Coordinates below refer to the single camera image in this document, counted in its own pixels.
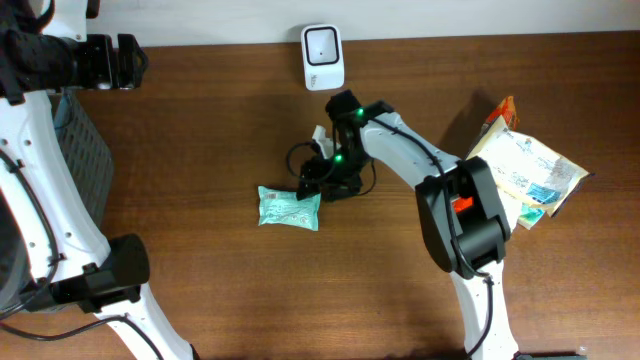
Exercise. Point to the yellow snack bag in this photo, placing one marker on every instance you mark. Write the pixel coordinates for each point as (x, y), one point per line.
(527, 169)

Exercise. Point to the small teal tissue pack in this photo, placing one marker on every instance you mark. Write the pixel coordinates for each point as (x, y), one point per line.
(530, 215)

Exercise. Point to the orange spaghetti pack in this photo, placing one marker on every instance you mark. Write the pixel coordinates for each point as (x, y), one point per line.
(505, 109)

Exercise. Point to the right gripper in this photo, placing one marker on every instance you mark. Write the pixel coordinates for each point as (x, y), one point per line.
(343, 188)

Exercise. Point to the teal wipes pack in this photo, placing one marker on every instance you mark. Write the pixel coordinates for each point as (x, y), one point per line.
(283, 208)

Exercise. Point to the white barcode scanner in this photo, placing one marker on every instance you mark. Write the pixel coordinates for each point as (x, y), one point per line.
(323, 58)

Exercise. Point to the grey plastic basket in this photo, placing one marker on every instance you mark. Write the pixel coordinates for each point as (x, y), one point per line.
(85, 152)

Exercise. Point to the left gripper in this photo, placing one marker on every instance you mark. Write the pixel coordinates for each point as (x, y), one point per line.
(133, 69)

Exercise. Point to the white tube with tan cap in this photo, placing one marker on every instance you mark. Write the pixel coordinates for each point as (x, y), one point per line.
(512, 208)

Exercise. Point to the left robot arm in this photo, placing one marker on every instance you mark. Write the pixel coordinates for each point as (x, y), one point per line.
(56, 173)

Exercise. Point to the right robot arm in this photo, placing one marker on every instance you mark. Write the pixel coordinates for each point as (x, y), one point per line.
(463, 222)

